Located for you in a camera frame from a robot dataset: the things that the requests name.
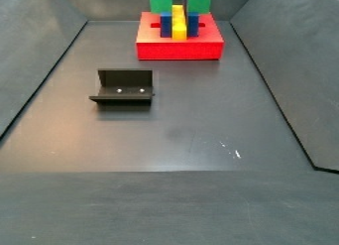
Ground yellow long bar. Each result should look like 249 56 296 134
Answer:
172 5 187 41

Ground dark blue right rear post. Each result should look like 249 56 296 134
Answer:
160 12 172 38

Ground dark blue post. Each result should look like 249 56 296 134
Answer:
160 12 172 38
187 12 199 37

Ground dark blue left rear post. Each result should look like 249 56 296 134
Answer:
187 12 199 37

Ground green U-shaped block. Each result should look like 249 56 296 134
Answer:
149 0 212 14

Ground red base board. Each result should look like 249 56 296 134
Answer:
135 12 225 61

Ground black bracket fixture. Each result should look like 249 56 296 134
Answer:
88 68 153 104

